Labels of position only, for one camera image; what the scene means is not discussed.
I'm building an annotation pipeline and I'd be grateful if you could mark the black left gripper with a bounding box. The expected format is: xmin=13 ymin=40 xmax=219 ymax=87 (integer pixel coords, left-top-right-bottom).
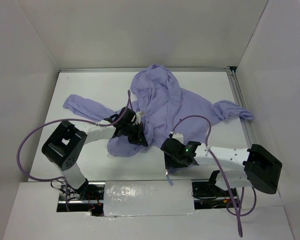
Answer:
xmin=122 ymin=121 xmax=148 ymax=147

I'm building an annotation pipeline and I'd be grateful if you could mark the lavender zip jacket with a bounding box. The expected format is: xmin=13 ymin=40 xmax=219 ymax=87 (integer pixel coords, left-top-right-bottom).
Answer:
xmin=62 ymin=63 xmax=255 ymax=187

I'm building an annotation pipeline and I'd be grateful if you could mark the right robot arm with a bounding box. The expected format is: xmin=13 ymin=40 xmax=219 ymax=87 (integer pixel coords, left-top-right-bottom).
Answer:
xmin=160 ymin=137 xmax=283 ymax=196

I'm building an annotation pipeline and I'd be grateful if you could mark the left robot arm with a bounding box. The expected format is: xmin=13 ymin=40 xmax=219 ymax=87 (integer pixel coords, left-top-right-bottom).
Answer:
xmin=41 ymin=107 xmax=148 ymax=200

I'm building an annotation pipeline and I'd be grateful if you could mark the white taped front panel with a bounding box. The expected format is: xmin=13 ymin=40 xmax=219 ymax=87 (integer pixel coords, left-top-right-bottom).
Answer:
xmin=103 ymin=180 xmax=196 ymax=217

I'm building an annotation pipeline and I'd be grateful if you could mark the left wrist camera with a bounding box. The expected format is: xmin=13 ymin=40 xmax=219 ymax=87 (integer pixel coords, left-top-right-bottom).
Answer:
xmin=135 ymin=111 xmax=145 ymax=121

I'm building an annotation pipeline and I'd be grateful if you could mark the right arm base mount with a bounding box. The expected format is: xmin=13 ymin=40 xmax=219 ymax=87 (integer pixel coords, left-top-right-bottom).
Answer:
xmin=191 ymin=170 xmax=233 ymax=210

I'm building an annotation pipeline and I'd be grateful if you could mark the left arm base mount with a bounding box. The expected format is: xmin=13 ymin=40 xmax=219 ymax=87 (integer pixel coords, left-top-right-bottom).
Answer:
xmin=50 ymin=180 xmax=105 ymax=217

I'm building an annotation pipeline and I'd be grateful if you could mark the aluminium frame rail right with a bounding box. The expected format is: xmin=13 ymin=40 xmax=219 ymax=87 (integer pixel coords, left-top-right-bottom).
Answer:
xmin=227 ymin=66 xmax=271 ymax=177

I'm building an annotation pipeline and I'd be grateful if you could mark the aluminium frame rail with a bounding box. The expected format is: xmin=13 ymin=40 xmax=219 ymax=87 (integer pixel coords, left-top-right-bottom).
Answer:
xmin=227 ymin=66 xmax=271 ymax=177
xmin=59 ymin=67 xmax=233 ymax=75

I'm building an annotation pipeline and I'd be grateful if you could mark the aluminium frame rail back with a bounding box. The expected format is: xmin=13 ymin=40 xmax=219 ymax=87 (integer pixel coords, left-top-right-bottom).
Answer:
xmin=59 ymin=67 xmax=233 ymax=75

